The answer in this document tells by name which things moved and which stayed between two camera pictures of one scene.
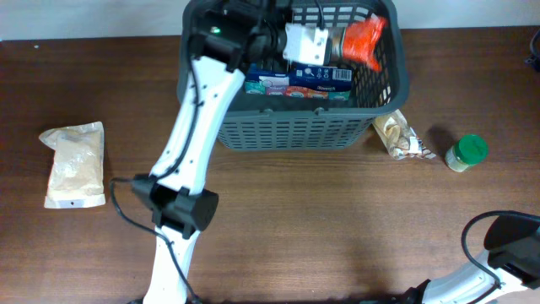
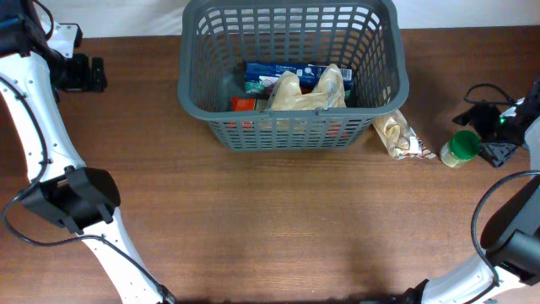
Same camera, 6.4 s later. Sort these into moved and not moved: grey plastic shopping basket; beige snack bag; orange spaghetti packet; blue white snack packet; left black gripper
Moved: orange spaghetti packet; left black gripper
Not moved: grey plastic shopping basket; blue white snack packet; beige snack bag
